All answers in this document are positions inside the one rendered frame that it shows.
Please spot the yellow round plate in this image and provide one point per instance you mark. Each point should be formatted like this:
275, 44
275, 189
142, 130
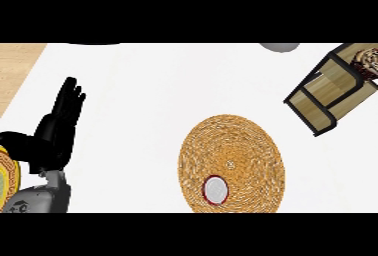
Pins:
8, 178

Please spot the round woven wicker placemat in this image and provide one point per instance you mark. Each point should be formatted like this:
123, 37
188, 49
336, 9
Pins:
231, 153

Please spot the wooden tiered shelf black frame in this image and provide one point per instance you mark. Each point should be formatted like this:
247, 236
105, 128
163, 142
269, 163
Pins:
333, 90

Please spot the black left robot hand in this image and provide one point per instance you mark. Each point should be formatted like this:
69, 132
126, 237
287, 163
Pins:
55, 133

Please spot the grey rounded object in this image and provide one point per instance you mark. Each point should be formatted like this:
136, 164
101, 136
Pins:
280, 46

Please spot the brown and white cupcake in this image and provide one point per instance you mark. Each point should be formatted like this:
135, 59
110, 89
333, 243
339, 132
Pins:
368, 63

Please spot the red cupcake with white top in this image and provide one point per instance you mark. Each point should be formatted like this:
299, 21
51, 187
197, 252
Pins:
216, 190

